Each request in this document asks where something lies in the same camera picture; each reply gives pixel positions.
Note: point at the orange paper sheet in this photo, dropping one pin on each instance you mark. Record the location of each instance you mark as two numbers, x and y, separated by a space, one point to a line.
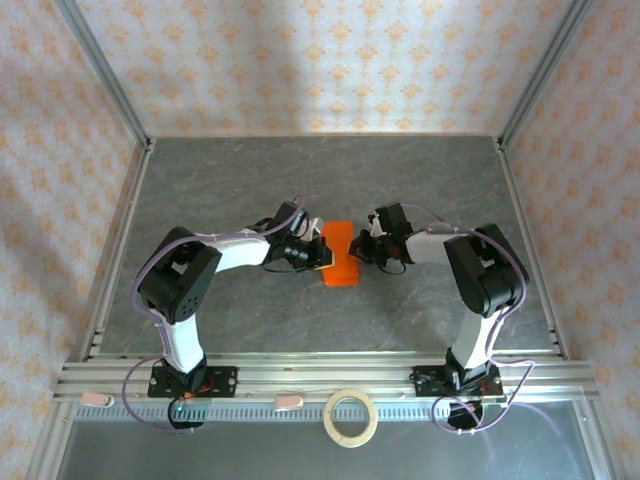
340 260

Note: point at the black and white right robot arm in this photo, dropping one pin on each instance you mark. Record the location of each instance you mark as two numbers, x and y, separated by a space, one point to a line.
480 270

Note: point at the pink clip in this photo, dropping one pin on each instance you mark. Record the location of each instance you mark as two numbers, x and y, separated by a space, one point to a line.
95 399
289 401

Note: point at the beige tape roll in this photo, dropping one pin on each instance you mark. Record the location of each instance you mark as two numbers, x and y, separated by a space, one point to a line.
327 417

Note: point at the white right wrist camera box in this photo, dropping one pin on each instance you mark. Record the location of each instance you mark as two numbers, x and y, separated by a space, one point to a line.
376 227

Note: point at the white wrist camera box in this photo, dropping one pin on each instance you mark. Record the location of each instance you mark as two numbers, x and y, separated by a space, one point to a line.
376 227
314 227

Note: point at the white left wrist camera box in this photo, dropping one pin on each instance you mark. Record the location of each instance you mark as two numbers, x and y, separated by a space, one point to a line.
314 227

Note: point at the aluminium mounting rail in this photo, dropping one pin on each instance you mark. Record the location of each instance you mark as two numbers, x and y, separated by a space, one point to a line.
325 370

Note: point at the aluminium table side rail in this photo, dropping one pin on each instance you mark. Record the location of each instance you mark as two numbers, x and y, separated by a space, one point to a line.
516 200
122 240

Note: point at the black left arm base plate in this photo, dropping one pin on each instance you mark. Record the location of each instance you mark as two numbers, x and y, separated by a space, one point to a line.
225 380

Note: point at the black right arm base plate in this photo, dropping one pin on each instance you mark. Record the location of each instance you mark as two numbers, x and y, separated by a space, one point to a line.
425 382

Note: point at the aluminium frame post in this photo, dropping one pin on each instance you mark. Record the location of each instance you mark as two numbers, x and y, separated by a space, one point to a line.
545 65
100 65

